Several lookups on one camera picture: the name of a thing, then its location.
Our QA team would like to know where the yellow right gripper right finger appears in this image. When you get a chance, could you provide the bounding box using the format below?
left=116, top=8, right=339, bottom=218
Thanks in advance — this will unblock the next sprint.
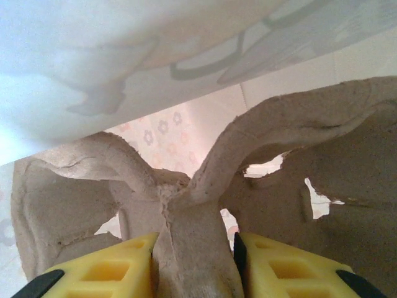
left=234, top=231, right=391, bottom=298

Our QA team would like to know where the white printed paper bag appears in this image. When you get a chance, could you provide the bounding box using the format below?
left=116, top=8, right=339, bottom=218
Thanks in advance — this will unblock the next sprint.
left=0, top=0, right=397, bottom=249

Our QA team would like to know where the brown pulp cup carrier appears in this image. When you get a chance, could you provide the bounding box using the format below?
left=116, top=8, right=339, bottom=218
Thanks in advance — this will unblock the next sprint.
left=11, top=76, right=397, bottom=298

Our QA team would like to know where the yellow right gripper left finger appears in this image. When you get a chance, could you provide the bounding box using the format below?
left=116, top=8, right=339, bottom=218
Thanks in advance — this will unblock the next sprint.
left=17, top=232, right=161, bottom=298

